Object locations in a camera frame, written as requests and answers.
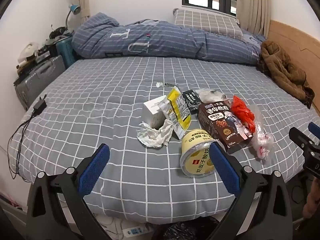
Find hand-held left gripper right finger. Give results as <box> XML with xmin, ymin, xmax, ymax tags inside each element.
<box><xmin>209</xmin><ymin>140</ymin><xmax>293</xmax><ymax>240</ymax></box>

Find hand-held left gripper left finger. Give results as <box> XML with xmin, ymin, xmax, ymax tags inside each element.
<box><xmin>26</xmin><ymin>144</ymin><xmax>110</xmax><ymax>240</ymax></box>

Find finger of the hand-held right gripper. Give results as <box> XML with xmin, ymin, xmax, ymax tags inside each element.
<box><xmin>309</xmin><ymin>122</ymin><xmax>320</xmax><ymax>138</ymax></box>
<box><xmin>289</xmin><ymin>127</ymin><xmax>316</xmax><ymax>153</ymax></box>

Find brown cookie box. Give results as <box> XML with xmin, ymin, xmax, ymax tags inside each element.
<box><xmin>197</xmin><ymin>101</ymin><xmax>254</xmax><ymax>155</ymax></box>

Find yellow snack packet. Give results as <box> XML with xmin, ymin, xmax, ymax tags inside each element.
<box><xmin>160</xmin><ymin>85</ymin><xmax>192</xmax><ymax>140</ymax></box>

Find white plastic bag with tag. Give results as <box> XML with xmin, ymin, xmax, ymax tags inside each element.
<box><xmin>195</xmin><ymin>88</ymin><xmax>228</xmax><ymax>103</ymax></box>

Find black wet wipe packet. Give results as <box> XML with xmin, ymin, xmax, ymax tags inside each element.
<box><xmin>182</xmin><ymin>90</ymin><xmax>200</xmax><ymax>115</ymax></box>

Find black trash bag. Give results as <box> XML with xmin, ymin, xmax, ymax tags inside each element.
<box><xmin>162</xmin><ymin>216</ymin><xmax>220</xmax><ymax>240</ymax></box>

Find person's right hand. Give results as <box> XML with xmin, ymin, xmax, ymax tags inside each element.
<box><xmin>303</xmin><ymin>177</ymin><xmax>320</xmax><ymax>218</ymax></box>

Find yellow yogurt cup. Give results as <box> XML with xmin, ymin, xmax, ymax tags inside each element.
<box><xmin>180</xmin><ymin>128</ymin><xmax>219</xmax><ymax>178</ymax></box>

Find red plastic bag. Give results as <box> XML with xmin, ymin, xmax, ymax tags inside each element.
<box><xmin>230</xmin><ymin>95</ymin><xmax>255</xmax><ymax>133</ymax></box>

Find grey checked bed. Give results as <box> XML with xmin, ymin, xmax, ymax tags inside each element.
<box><xmin>7</xmin><ymin>55</ymin><xmax>320</xmax><ymax>224</ymax></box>

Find crumpled white tissue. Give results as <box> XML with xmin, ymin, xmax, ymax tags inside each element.
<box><xmin>136</xmin><ymin>119</ymin><xmax>174</xmax><ymax>148</ymax></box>

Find brown quilted jacket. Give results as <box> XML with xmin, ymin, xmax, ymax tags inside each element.
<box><xmin>257</xmin><ymin>40</ymin><xmax>315</xmax><ymax>109</ymax></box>

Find white power strip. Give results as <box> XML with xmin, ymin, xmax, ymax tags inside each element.
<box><xmin>122</xmin><ymin>226</ymin><xmax>150</xmax><ymax>238</ymax></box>

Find white tissue box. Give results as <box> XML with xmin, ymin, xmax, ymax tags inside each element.
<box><xmin>143</xmin><ymin>97</ymin><xmax>173</xmax><ymax>130</ymax></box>

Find wooden headboard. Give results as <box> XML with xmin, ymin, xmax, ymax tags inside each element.
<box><xmin>266</xmin><ymin>19</ymin><xmax>320</xmax><ymax>117</ymax></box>

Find grey hard suitcase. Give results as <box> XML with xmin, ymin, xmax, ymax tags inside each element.
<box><xmin>14</xmin><ymin>55</ymin><xmax>67</xmax><ymax>110</ymax></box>

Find teal plastic crate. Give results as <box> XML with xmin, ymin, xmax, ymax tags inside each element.
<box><xmin>55</xmin><ymin>36</ymin><xmax>78</xmax><ymax>69</ymax></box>

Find white rounded object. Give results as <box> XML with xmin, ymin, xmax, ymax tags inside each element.
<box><xmin>17</xmin><ymin>42</ymin><xmax>39</xmax><ymax>65</ymax></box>

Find blue striped duvet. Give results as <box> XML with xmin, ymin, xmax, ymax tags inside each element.
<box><xmin>72</xmin><ymin>12</ymin><xmax>267</xmax><ymax>64</ymax></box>

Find grey checked pillow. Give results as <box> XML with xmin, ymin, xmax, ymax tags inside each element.
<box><xmin>173</xmin><ymin>8</ymin><xmax>244</xmax><ymax>40</ymax></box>

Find blue desk lamp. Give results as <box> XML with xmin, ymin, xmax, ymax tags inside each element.
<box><xmin>65</xmin><ymin>4</ymin><xmax>81</xmax><ymax>29</ymax></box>

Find black charger with cable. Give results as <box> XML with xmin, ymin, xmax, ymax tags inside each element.
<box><xmin>7</xmin><ymin>94</ymin><xmax>48</xmax><ymax>180</ymax></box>

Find black tangled cables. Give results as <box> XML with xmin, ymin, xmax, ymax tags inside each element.
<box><xmin>49</xmin><ymin>26</ymin><xmax>73</xmax><ymax>40</ymax></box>

